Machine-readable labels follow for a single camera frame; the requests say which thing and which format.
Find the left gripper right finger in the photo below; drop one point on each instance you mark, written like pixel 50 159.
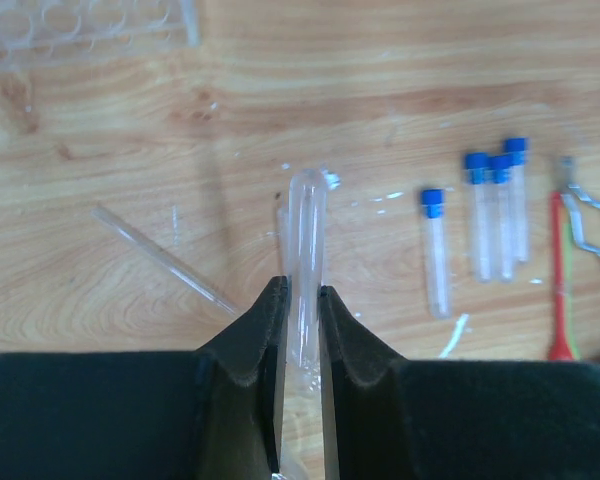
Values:
pixel 389 417

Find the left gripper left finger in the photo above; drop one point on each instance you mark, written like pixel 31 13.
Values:
pixel 210 413

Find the blue capped tube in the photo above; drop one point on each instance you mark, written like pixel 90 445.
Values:
pixel 439 292
pixel 476 164
pixel 517 148
pixel 501 220

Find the clear test tube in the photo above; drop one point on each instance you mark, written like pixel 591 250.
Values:
pixel 304 267
pixel 282 223

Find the clear plastic tube rack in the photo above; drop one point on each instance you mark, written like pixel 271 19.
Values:
pixel 55 32

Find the red spatula spoon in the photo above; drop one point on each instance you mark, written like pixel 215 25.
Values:
pixel 564 346

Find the metal crucible tongs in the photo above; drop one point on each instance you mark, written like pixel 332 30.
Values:
pixel 583 209

